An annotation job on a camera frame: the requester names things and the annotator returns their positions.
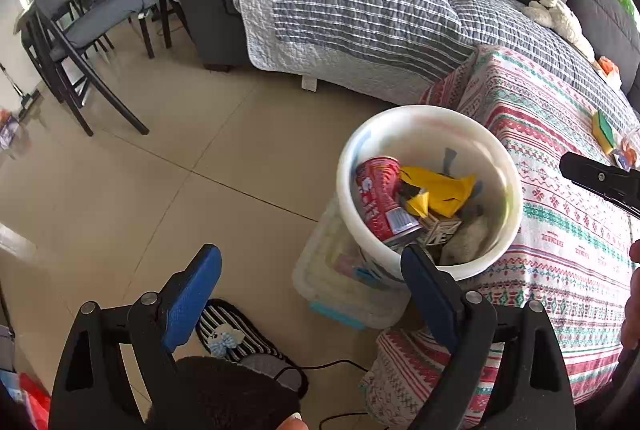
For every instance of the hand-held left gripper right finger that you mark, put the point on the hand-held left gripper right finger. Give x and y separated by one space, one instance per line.
430 297

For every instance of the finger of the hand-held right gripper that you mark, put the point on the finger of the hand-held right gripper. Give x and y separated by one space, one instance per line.
600 177

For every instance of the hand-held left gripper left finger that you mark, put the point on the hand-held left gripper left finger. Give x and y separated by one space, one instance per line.
192 297

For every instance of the blue and brown carton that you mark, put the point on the blue and brown carton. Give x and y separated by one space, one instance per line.
440 235

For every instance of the silver wrapper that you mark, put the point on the silver wrapper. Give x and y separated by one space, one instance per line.
467 237

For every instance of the yellow wrapper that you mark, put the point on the yellow wrapper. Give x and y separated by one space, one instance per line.
442 190

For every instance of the white plastic bucket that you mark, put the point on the white plastic bucket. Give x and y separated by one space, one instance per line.
495 150

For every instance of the red tin can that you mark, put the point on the red tin can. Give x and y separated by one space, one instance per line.
377 195

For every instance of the person's right hand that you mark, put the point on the person's right hand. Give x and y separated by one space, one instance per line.
632 305

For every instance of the glass jar with bamboo lid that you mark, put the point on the glass jar with bamboo lid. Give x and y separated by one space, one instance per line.
630 150

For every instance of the green and yellow sponge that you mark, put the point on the green and yellow sponge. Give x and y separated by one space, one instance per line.
604 128

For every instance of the striped black white slipper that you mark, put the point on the striped black white slipper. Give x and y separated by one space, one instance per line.
240 330

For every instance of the patterned red green tablecloth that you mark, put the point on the patterned red green tablecloth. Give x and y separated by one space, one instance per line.
560 235

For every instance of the clear plastic storage box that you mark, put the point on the clear plastic storage box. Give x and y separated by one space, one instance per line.
335 285

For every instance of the dark fuzzy clothing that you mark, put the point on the dark fuzzy clothing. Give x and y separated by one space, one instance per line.
225 397

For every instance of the orange and white packet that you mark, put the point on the orange and white packet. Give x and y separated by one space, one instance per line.
607 68

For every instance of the white plush toy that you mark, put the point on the white plush toy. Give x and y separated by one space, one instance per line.
560 18

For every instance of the red bag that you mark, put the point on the red bag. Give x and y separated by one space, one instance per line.
32 402

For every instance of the grey striped quilt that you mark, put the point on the grey striped quilt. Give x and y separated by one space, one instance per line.
360 10

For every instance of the black chair with grey cushion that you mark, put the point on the black chair with grey cushion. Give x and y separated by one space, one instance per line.
100 8

